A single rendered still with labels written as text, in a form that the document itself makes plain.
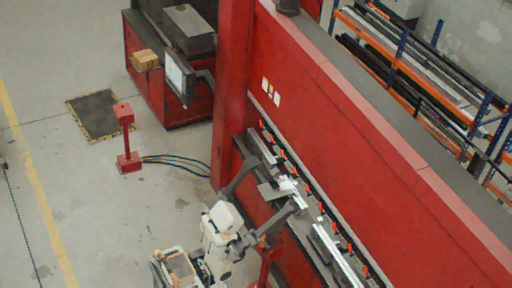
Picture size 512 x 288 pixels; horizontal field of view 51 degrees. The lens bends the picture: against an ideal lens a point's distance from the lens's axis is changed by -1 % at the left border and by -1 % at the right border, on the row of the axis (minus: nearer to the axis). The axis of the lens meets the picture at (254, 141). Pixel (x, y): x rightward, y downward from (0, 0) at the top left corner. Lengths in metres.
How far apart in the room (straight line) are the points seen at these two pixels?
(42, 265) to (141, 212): 1.05
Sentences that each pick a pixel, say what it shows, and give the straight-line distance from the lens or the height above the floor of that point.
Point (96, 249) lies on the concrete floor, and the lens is 5.42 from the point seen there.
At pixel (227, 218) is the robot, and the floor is 1.37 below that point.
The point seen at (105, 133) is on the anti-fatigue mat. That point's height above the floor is 0.02.
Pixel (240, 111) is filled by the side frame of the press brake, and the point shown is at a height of 1.15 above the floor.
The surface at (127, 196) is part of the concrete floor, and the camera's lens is 5.80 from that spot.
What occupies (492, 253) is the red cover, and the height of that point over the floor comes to 2.30.
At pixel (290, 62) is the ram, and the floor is 2.08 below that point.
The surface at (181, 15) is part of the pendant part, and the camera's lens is 4.77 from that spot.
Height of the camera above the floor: 4.32
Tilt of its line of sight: 42 degrees down
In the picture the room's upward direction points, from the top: 7 degrees clockwise
